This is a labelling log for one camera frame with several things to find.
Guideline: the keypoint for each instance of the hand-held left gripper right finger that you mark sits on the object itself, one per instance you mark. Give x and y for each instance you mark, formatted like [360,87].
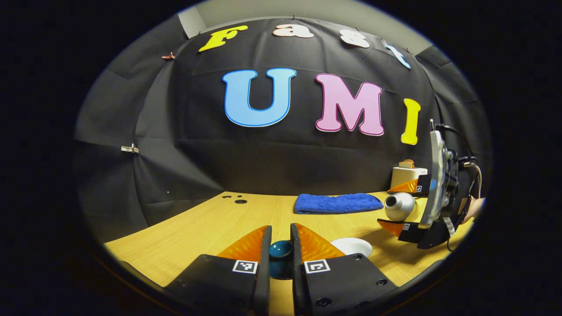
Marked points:
[296,272]

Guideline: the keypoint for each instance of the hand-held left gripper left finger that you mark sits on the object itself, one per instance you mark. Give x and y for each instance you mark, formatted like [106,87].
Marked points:
[267,263]

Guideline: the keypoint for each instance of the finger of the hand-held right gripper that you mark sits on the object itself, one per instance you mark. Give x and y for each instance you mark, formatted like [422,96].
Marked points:
[421,184]
[406,232]

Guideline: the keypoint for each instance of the blue teacup lid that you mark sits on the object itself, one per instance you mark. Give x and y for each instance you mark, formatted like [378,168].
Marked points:
[281,249]

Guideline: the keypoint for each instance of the silver water bottle green label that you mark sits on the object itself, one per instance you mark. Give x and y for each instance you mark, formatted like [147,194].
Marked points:
[400,206]

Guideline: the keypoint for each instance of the white teacup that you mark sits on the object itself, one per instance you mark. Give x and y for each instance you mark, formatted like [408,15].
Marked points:
[351,246]

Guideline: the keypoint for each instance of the white toaster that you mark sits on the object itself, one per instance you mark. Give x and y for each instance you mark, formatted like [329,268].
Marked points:
[401,176]

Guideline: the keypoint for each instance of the bread slice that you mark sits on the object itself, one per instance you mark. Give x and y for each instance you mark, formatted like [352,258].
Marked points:
[407,163]

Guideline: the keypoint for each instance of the blue towel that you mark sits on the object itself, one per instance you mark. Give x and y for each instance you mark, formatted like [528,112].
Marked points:
[336,203]

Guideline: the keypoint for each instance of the black backdrop cloth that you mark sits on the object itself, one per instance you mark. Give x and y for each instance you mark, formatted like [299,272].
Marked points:
[272,158]

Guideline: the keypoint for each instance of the silver metal clip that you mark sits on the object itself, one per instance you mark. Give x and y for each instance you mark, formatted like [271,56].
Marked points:
[130,149]

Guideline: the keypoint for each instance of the reddish metal clip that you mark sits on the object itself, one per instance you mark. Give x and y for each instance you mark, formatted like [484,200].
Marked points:
[168,56]

